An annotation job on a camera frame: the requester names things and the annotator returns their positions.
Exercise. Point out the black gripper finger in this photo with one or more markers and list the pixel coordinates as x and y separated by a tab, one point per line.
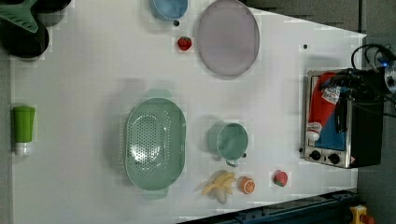
340	115
332	81

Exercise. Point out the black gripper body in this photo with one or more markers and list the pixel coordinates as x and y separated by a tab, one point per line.
363	86

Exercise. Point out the red plush ketchup bottle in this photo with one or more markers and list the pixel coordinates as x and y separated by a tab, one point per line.
324	99

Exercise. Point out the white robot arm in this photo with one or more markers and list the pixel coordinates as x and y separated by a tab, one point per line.
387	72

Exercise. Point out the black toaster oven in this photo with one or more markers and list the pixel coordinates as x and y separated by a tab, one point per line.
359	146

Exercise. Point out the red peach toy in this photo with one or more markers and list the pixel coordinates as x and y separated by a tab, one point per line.
280	178

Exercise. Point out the green mug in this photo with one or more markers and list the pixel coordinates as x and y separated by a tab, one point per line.
229	141

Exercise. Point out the lilac round plate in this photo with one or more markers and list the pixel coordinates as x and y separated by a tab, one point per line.
228	38

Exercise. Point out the orange slice toy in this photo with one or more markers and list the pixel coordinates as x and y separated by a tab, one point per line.
247	185

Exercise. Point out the peeled toy banana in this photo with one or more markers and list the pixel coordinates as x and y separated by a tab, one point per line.
219	186

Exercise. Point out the small red strawberry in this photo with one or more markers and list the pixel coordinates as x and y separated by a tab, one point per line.
184	43

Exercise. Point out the blue bowl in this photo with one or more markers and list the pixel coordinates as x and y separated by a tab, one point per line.
168	10

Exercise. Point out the small black cup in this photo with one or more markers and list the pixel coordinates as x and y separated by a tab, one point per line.
50	12

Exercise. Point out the green squeeze bottle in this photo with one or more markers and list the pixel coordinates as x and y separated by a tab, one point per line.
24	117

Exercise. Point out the green spatula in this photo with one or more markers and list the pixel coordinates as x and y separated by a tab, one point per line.
20	14

